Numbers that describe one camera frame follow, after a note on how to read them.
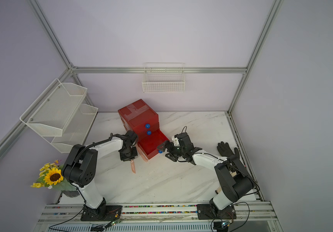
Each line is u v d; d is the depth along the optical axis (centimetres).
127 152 80
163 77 95
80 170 48
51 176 61
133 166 90
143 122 88
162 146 78
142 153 96
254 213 74
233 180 45
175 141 84
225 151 95
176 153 76
